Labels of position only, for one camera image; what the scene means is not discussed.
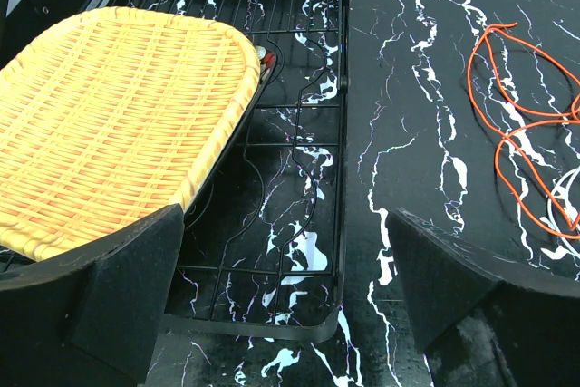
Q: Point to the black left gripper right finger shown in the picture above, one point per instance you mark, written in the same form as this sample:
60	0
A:
482	319

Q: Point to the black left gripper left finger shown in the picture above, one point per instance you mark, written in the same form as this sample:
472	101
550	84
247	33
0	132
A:
90	316

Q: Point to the yellow woven basket tray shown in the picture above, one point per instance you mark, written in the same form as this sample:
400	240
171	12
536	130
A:
111	115

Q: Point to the black wire dish rack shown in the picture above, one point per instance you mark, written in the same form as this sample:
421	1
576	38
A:
263	251

